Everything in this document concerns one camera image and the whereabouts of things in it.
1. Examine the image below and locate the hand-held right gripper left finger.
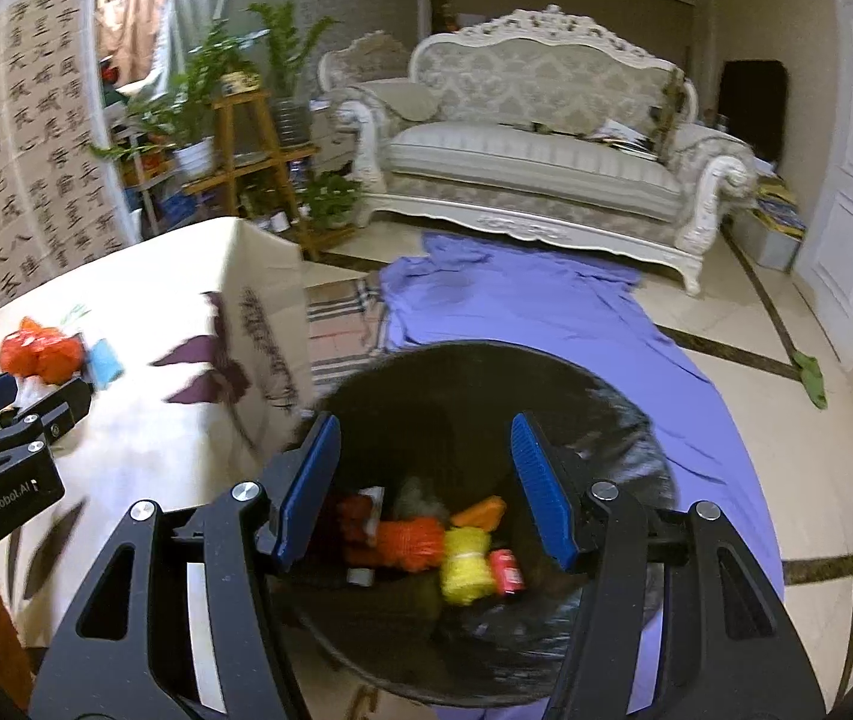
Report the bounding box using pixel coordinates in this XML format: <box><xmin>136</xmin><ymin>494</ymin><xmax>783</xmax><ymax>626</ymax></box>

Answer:
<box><xmin>27</xmin><ymin>412</ymin><xmax>342</xmax><ymax>720</ymax></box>

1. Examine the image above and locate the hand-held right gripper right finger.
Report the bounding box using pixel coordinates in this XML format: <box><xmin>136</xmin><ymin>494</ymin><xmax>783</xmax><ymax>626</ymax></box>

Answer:
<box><xmin>510</xmin><ymin>412</ymin><xmax>827</xmax><ymax>720</ymax></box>

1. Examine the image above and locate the red-orange foam net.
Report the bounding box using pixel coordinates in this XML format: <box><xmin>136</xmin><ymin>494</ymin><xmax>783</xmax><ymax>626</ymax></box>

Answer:
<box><xmin>0</xmin><ymin>317</ymin><xmax>86</xmax><ymax>383</ymax></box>

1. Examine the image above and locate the blue white packet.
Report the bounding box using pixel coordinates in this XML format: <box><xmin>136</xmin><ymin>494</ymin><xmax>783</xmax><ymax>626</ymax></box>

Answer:
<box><xmin>87</xmin><ymin>339</ymin><xmax>125</xmax><ymax>391</ymax></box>

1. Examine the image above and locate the orange wrapper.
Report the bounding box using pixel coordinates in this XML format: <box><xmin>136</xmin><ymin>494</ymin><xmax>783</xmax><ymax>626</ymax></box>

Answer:
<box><xmin>450</xmin><ymin>495</ymin><xmax>508</xmax><ymax>530</ymax></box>

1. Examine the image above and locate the round bin with black bag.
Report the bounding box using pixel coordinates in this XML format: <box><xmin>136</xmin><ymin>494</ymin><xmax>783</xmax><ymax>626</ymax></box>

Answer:
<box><xmin>287</xmin><ymin>341</ymin><xmax>678</xmax><ymax>707</ymax></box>

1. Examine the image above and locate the small dark bottle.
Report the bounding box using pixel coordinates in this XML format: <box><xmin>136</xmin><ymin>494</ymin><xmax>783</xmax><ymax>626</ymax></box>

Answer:
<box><xmin>487</xmin><ymin>549</ymin><xmax>526</xmax><ymax>597</ymax></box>

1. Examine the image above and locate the yellow foam net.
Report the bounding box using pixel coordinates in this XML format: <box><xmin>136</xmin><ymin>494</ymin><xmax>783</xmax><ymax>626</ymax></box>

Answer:
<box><xmin>439</xmin><ymin>526</ymin><xmax>498</xmax><ymax>607</ymax></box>

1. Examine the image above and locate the orange foam net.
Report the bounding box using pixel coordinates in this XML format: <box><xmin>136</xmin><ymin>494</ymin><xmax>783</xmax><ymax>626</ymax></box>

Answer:
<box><xmin>377</xmin><ymin>517</ymin><xmax>446</xmax><ymax>575</ymax></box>

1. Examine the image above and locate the floral tablecloth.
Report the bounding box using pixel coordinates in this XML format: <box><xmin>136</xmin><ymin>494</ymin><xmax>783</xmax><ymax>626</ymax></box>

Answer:
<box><xmin>0</xmin><ymin>217</ymin><xmax>318</xmax><ymax>713</ymax></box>

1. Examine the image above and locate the plaid cloth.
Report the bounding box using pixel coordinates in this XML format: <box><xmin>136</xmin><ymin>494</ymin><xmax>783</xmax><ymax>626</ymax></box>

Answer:
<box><xmin>304</xmin><ymin>276</ymin><xmax>390</xmax><ymax>391</ymax></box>

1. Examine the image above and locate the purple cloth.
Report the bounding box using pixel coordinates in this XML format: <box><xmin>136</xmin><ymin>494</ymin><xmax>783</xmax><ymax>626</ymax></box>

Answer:
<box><xmin>379</xmin><ymin>232</ymin><xmax>786</xmax><ymax>720</ymax></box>

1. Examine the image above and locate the white metal shelf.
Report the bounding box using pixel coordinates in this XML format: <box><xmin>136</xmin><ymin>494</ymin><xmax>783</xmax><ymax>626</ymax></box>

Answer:
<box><xmin>107</xmin><ymin>127</ymin><xmax>187</xmax><ymax>241</ymax></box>

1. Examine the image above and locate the green cloth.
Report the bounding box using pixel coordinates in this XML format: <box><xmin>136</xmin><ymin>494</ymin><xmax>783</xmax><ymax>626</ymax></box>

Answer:
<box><xmin>790</xmin><ymin>352</ymin><xmax>828</xmax><ymax>410</ymax></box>

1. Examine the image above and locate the small potted floor plant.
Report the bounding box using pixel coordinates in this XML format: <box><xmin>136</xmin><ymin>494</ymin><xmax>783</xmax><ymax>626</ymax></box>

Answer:
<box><xmin>297</xmin><ymin>171</ymin><xmax>363</xmax><ymax>230</ymax></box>

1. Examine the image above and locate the wooden plant stand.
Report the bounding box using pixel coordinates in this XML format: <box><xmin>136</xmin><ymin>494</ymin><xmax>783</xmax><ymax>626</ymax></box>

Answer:
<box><xmin>184</xmin><ymin>90</ymin><xmax>356</xmax><ymax>260</ymax></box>

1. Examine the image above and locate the ornate white sofa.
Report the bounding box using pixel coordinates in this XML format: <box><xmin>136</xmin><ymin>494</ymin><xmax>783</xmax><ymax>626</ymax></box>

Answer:
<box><xmin>340</xmin><ymin>6</ymin><xmax>759</xmax><ymax>295</ymax></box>

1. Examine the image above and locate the grey storage box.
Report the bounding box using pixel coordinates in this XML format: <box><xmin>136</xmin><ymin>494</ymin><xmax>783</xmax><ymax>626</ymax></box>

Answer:
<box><xmin>745</xmin><ymin>180</ymin><xmax>809</xmax><ymax>271</ymax></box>

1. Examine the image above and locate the pile of papers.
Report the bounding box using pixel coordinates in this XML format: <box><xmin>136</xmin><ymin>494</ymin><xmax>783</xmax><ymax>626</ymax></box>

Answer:
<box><xmin>591</xmin><ymin>120</ymin><xmax>656</xmax><ymax>158</ymax></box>

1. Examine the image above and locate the tall plant in dark pot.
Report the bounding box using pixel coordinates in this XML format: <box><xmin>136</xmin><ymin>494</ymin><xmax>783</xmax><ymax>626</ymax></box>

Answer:
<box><xmin>246</xmin><ymin>0</ymin><xmax>337</xmax><ymax>147</ymax></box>

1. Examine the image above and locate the brown curtain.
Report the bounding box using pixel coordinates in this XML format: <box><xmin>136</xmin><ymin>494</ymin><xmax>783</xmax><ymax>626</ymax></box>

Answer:
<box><xmin>96</xmin><ymin>0</ymin><xmax>172</xmax><ymax>83</ymax></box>

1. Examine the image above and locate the camouflage object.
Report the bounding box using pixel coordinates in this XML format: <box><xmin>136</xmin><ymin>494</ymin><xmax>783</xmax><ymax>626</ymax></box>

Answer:
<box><xmin>655</xmin><ymin>67</ymin><xmax>686</xmax><ymax>158</ymax></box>

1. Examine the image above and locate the grey-blue curtain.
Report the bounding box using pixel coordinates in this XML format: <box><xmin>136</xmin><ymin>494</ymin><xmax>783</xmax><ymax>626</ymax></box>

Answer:
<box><xmin>163</xmin><ymin>0</ymin><xmax>300</xmax><ymax>91</ymax></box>

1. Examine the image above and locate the ornate white armchair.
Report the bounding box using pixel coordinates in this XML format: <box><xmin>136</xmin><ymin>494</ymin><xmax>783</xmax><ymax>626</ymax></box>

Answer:
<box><xmin>317</xmin><ymin>31</ymin><xmax>416</xmax><ymax>166</ymax></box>

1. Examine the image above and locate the dark rectangular board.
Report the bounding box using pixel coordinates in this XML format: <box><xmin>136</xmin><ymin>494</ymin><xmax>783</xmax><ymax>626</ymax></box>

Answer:
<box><xmin>719</xmin><ymin>60</ymin><xmax>788</xmax><ymax>162</ymax></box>

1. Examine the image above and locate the calligraphy wall hanging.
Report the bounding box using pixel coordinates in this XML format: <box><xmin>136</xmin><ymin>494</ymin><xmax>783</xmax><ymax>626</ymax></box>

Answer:
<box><xmin>0</xmin><ymin>0</ymin><xmax>127</xmax><ymax>338</ymax></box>

